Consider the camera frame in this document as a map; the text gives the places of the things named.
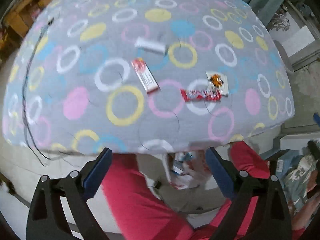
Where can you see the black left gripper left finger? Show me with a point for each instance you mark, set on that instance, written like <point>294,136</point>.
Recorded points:
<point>46,218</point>

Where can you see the white orange snack packet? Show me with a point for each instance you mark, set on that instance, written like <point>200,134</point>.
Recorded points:
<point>218,81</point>

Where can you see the red white ointment box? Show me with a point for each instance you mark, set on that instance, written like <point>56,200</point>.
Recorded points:
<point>145,76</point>

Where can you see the white plastic trash bag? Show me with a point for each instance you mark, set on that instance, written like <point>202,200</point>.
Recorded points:
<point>186,170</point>

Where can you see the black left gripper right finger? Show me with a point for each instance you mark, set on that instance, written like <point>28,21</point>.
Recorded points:
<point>252,197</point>

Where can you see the grey circle-patterned bed sheet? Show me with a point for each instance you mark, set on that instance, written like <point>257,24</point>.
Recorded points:
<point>72,86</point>

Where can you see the red candy bar wrapper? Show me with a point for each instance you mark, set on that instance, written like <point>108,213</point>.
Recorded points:
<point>199,95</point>

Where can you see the wooden desk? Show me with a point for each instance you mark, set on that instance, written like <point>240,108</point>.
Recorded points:
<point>22,15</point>

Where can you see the red trouser left leg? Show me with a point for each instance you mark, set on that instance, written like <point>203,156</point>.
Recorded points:
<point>137,212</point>

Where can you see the red trouser right leg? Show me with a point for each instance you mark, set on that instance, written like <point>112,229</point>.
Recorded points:
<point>250,179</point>

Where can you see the white crumpled wrapper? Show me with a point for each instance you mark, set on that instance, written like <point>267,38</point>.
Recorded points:
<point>150,45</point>

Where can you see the red trouser leg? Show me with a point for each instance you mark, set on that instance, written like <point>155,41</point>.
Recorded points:
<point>137,212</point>
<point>250,179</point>

